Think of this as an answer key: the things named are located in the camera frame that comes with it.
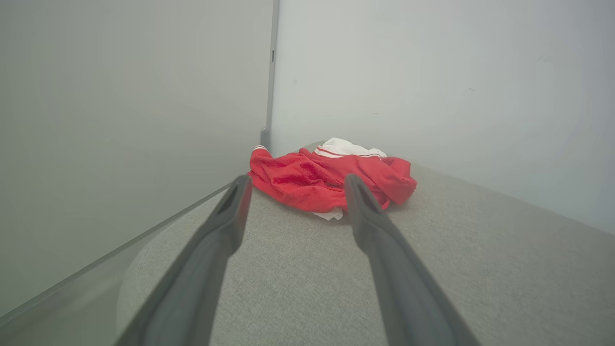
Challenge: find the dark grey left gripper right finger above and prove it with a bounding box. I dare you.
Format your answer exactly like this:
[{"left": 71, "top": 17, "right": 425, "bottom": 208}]
[{"left": 344, "top": 173, "right": 482, "bottom": 346}]

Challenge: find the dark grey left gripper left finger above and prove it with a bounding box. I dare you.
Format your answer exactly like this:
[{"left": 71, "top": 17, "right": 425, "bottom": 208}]
[{"left": 115, "top": 174, "right": 253, "bottom": 346}]

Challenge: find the red and white t-shirt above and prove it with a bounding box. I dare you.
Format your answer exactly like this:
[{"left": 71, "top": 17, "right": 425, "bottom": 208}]
[{"left": 247, "top": 137, "right": 418, "bottom": 221}]

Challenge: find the grey wall corner trim strip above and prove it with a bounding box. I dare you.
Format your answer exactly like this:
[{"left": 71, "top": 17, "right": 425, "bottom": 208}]
[{"left": 261, "top": 0, "right": 280, "bottom": 149}]

